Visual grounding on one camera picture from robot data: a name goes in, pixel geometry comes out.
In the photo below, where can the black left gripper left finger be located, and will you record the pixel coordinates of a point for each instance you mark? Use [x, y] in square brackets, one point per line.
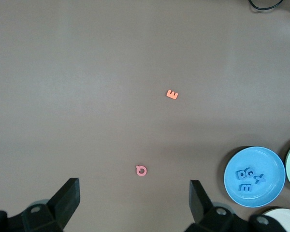
[62, 203]

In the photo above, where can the orange foam letter E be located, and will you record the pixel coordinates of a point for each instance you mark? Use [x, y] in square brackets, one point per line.
[170, 95]

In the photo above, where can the blue foam letter X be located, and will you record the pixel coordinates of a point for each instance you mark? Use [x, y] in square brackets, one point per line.
[259, 179]

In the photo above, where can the beige plate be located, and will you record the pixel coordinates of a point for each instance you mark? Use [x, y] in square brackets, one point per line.
[287, 217]

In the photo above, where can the blue foam letter a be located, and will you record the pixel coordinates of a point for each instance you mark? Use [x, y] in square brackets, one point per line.
[239, 174]

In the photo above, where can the blue foam letter G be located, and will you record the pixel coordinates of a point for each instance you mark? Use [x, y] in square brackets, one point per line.
[250, 175]

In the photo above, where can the blue foam letter m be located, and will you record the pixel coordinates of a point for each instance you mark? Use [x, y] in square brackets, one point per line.
[242, 189]

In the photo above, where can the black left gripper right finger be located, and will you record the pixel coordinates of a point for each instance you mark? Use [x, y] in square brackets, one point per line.
[200, 205]

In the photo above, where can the blue plate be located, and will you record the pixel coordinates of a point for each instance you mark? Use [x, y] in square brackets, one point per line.
[256, 157]

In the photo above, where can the pink foam letter Q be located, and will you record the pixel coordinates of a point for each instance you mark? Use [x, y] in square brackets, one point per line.
[138, 172]

